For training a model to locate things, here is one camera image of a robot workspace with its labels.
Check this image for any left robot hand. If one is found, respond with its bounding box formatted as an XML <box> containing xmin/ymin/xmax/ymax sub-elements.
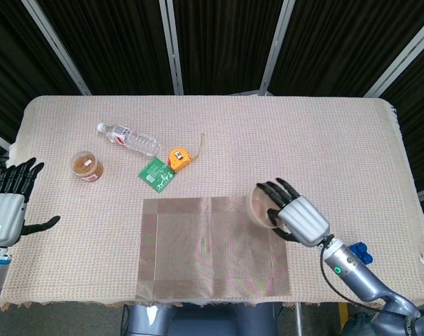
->
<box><xmin>0</xmin><ymin>157</ymin><xmax>61</xmax><ymax>248</ymax></box>

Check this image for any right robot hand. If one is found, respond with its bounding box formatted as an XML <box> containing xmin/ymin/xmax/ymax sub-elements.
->
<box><xmin>255</xmin><ymin>177</ymin><xmax>331</xmax><ymax>248</ymax></box>

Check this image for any beige bowl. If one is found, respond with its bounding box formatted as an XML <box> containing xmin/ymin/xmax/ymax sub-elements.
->
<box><xmin>245</xmin><ymin>184</ymin><xmax>290</xmax><ymax>231</ymax></box>

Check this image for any brown woven placemat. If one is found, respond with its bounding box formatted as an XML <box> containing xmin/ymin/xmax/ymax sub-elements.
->
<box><xmin>136</xmin><ymin>196</ymin><xmax>292</xmax><ymax>301</ymax></box>

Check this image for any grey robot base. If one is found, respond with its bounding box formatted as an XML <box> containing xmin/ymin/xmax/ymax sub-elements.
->
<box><xmin>122</xmin><ymin>302</ymin><xmax>279</xmax><ymax>336</ymax></box>

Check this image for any blue toy brick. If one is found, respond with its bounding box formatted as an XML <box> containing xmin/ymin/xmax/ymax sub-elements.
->
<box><xmin>348</xmin><ymin>241</ymin><xmax>374</xmax><ymax>266</ymax></box>

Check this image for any beige woven tablecloth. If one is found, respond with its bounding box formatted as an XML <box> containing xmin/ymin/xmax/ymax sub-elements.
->
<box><xmin>0</xmin><ymin>94</ymin><xmax>424</xmax><ymax>311</ymax></box>

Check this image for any clear jar of rubber bands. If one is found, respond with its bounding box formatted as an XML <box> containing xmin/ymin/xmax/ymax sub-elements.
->
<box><xmin>70</xmin><ymin>150</ymin><xmax>105</xmax><ymax>183</ymax></box>

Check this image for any metal table leg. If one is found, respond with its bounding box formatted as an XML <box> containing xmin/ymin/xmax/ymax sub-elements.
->
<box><xmin>294</xmin><ymin>303</ymin><xmax>305</xmax><ymax>336</ymax></box>

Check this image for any dark blue bag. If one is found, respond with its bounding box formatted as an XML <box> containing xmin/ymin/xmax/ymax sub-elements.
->
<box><xmin>341</xmin><ymin>313</ymin><xmax>377</xmax><ymax>336</ymax></box>

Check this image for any yellow tape measure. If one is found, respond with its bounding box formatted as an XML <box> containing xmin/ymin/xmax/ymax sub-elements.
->
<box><xmin>167</xmin><ymin>132</ymin><xmax>205</xmax><ymax>173</ymax></box>

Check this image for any clear plastic water bottle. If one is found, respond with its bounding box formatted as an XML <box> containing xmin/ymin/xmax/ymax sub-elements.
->
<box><xmin>97</xmin><ymin>122</ymin><xmax>163</xmax><ymax>158</ymax></box>

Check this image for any green sachet packet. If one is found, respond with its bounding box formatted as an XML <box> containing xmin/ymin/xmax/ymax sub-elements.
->
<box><xmin>137</xmin><ymin>157</ymin><xmax>177</xmax><ymax>193</ymax></box>

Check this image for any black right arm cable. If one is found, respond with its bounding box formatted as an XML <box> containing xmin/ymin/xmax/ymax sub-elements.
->
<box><xmin>318</xmin><ymin>234</ymin><xmax>388</xmax><ymax>312</ymax></box>

